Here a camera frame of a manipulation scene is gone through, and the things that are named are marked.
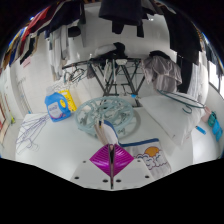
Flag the round pale green peg hanger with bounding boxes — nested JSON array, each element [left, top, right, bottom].
[[73, 96, 136, 138]]

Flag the row of hanging clothes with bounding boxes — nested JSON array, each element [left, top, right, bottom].
[[1, 0, 223, 94]]

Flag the teal plastic items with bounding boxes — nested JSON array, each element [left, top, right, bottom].
[[208, 111, 224, 143]]

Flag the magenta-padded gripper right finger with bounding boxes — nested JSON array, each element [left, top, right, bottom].
[[113, 143, 158, 190]]

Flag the blue detergent bottle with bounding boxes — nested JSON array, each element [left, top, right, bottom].
[[44, 91, 72, 123]]

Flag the white cartoon print towel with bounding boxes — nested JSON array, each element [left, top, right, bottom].
[[94, 119, 173, 179]]

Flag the green wire clothes hanger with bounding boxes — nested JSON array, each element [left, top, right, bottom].
[[157, 89, 206, 115]]

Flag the grey garment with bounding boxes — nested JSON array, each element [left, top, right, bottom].
[[142, 54, 183, 93]]

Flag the white cloth bundle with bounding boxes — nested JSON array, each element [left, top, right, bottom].
[[93, 43, 118, 58]]

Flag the purple wire hanger pile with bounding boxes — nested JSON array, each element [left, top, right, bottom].
[[14, 113, 51, 155]]

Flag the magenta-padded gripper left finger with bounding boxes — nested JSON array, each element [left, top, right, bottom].
[[69, 143, 113, 191]]

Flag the black folding drying rack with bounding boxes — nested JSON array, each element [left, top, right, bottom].
[[61, 56, 146, 98]]

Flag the pink bucket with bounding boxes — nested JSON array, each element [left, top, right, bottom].
[[200, 105, 213, 124]]

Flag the white pillow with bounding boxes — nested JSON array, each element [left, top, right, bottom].
[[139, 93, 206, 146]]

